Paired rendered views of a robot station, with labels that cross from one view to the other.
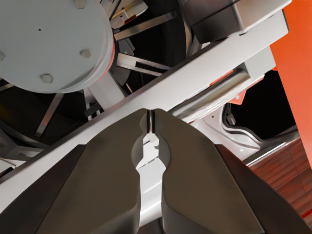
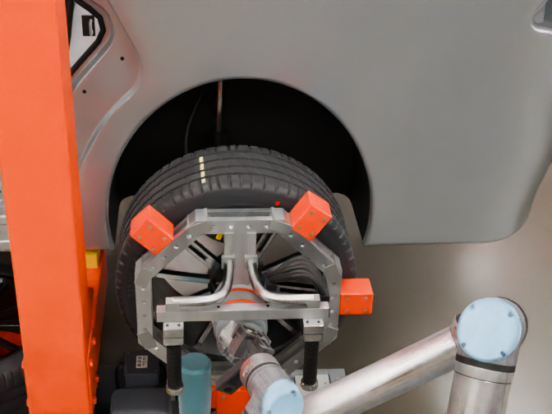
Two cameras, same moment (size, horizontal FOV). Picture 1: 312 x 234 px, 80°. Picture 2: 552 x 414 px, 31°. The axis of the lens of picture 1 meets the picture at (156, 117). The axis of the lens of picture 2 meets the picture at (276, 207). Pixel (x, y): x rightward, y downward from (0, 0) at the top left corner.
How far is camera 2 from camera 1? 2.30 m
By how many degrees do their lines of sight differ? 49
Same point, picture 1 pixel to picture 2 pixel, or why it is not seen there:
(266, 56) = (168, 309)
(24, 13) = not seen: hidden behind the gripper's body
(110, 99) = (239, 271)
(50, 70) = not seen: hidden behind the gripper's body
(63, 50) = not seen: hidden behind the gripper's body
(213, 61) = (190, 317)
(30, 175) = (275, 316)
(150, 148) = (236, 228)
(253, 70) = (176, 306)
